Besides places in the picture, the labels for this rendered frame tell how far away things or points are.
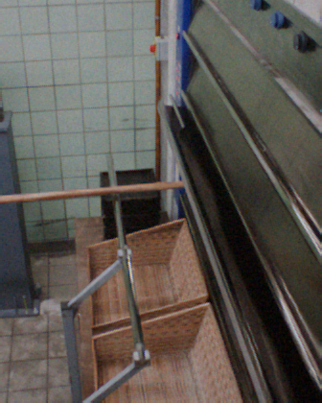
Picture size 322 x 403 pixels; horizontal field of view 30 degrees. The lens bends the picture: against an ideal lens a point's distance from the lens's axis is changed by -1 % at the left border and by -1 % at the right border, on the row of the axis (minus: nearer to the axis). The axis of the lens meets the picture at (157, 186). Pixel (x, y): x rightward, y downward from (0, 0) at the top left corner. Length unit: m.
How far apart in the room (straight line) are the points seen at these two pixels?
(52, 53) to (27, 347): 1.63
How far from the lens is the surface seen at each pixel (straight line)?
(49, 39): 3.40
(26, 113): 3.56
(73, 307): 2.21
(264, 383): 1.33
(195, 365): 2.45
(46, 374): 3.28
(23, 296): 3.56
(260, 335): 1.46
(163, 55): 3.10
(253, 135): 1.61
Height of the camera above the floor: 2.43
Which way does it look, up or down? 31 degrees down
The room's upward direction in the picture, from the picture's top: straight up
